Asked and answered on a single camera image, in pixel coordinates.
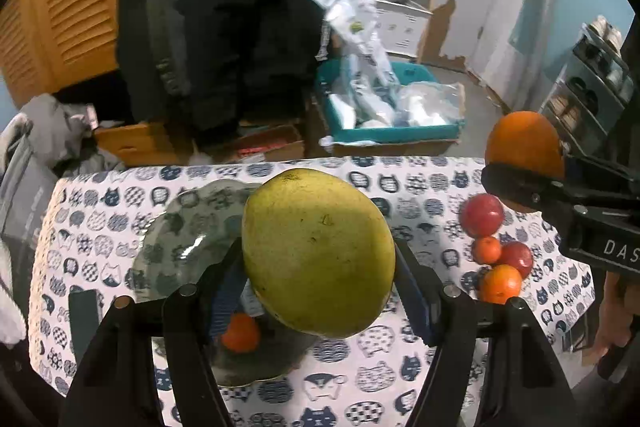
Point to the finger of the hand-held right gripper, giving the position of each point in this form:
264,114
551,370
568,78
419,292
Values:
520,187
595,174

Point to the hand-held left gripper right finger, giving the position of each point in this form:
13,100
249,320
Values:
417,302

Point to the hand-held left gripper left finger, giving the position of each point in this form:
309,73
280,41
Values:
227,292

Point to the orange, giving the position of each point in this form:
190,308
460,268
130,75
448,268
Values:
500,284
525,147

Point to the small tangerine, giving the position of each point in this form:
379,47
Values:
486,249
242,332

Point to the red apple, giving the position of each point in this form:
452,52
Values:
517,257
481,214

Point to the glass plate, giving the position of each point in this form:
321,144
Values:
180,232

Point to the green-yellow mango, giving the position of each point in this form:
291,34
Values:
317,252

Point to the person's right hand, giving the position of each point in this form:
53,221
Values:
607,312

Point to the shoe rack with shoes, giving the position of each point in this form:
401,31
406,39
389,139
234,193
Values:
600,57

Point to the clear plastic bag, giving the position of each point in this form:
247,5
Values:
430,104

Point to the teal basket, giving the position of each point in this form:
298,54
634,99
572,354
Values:
390,134

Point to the dark phone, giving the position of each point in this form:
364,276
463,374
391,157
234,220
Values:
82,322

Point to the white patterned storage box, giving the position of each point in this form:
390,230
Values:
400,24

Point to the clear plastic bags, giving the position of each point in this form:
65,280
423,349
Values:
360,57

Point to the white cloth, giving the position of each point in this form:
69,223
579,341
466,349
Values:
7,297

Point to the grey clothes pile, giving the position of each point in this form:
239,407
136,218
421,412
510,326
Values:
60,132

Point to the black coat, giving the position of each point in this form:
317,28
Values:
250,32

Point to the dark grey jacket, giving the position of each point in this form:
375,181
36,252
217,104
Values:
167,7

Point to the wooden louvered wardrobe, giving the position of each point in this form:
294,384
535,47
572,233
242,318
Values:
65,7

